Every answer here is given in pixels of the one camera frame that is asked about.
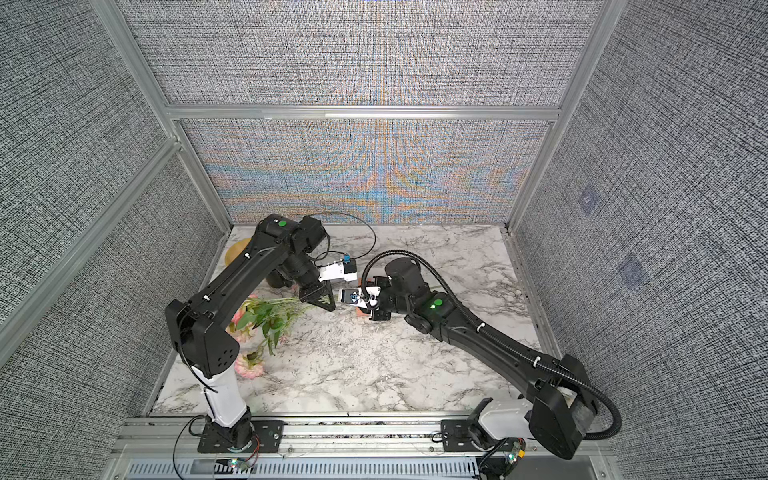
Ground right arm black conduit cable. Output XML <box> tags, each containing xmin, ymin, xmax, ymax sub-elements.
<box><xmin>359</xmin><ymin>250</ymin><xmax>623</xmax><ymax>442</ymax></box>

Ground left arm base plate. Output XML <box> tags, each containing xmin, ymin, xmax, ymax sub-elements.
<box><xmin>197</xmin><ymin>419</ymin><xmax>285</xmax><ymax>454</ymax></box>

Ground pink flower bouquet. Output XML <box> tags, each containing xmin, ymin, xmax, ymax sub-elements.
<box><xmin>226</xmin><ymin>293</ymin><xmax>310</xmax><ymax>380</ymax></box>

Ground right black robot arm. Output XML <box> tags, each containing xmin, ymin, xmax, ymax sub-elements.
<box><xmin>360</xmin><ymin>250</ymin><xmax>623</xmax><ymax>459</ymax></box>

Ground yellow bowl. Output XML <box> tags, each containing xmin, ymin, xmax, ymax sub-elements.
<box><xmin>224</xmin><ymin>238</ymin><xmax>251</xmax><ymax>267</ymax></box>

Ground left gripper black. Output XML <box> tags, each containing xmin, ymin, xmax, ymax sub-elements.
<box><xmin>284</xmin><ymin>254</ymin><xmax>340</xmax><ymax>310</ymax></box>

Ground wrist white camera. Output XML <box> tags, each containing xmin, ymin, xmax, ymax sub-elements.
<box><xmin>339</xmin><ymin>286</ymin><xmax>381</xmax><ymax>309</ymax></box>
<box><xmin>319</xmin><ymin>256</ymin><xmax>358</xmax><ymax>282</ymax></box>

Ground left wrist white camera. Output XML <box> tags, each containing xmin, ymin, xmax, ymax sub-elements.
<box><xmin>319</xmin><ymin>256</ymin><xmax>358</xmax><ymax>282</ymax></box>

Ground aluminium front rail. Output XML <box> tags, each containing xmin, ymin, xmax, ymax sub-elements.
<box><xmin>110</xmin><ymin>413</ymin><xmax>613</xmax><ymax>460</ymax></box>

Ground orange tape dispenser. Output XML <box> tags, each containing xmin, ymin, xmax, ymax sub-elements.
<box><xmin>356</xmin><ymin>278</ymin><xmax>374</xmax><ymax>318</ymax></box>

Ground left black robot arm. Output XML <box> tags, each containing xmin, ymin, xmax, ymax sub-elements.
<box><xmin>165</xmin><ymin>214</ymin><xmax>335</xmax><ymax>452</ymax></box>

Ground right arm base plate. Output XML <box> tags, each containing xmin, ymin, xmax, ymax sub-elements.
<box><xmin>439</xmin><ymin>418</ymin><xmax>500</xmax><ymax>453</ymax></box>

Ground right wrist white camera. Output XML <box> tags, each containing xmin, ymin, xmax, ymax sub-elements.
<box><xmin>339</xmin><ymin>286</ymin><xmax>381</xmax><ymax>309</ymax></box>

